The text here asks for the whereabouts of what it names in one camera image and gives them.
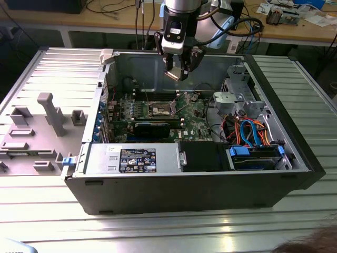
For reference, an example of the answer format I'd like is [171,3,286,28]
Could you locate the green motherboard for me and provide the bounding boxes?
[105,91,211,144]

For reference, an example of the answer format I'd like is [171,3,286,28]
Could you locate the black box on desk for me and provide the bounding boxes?
[5,0,87,14]

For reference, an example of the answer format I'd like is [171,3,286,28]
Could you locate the wooden desk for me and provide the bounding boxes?
[0,0,337,48]

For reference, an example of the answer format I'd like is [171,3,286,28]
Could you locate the black camera cable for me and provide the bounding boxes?
[194,16,264,47]

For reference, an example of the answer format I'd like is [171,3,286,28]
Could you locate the hard disk in blue carrier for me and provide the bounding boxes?
[225,144,286,171]

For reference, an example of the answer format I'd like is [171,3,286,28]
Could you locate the black graphics card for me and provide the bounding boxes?
[133,121,171,140]

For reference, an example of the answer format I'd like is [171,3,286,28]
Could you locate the silver power supply unit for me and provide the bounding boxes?
[84,143,182,174]

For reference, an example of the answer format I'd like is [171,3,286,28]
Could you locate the white papers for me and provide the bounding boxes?
[302,13,337,27]

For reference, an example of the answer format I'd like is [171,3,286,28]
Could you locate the electronic device with coil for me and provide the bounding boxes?
[265,6,301,26]

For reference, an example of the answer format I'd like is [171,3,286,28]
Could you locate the RAM slot with white clips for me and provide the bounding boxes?
[133,94,180,99]
[133,89,180,94]

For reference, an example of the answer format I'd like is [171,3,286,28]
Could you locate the grey parts rack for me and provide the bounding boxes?
[0,92,89,177]

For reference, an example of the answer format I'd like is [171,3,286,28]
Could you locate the silver drive cage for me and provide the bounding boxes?
[212,64,272,119]

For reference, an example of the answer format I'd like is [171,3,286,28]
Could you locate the black PC case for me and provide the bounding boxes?
[64,47,326,216]

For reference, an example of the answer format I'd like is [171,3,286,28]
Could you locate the black drive bay block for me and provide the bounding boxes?
[178,141,230,172]

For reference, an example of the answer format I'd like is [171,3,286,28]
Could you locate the CPU socket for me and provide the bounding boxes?
[147,101,176,119]

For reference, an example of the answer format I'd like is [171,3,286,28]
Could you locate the white rounded object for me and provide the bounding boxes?
[0,238,35,253]

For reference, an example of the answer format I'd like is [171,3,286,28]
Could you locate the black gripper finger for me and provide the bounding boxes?
[179,46,205,81]
[154,30,175,72]

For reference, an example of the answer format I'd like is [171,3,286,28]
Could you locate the brown-haired person's head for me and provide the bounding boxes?
[272,216,337,253]

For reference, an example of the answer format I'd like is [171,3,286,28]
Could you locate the blue box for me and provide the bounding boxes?
[293,0,326,8]

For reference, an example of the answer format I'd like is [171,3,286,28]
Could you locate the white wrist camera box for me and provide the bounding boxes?
[161,21,185,55]

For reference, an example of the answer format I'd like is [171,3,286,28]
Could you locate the thin black cable loop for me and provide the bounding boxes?
[205,97,227,144]

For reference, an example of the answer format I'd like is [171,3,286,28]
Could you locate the blue data cable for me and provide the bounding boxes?
[241,119,264,148]

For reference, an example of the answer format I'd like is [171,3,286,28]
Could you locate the green RAM stick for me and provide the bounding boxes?
[130,117,184,126]

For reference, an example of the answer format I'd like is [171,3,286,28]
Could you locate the silver CPU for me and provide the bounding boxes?
[163,66,183,81]

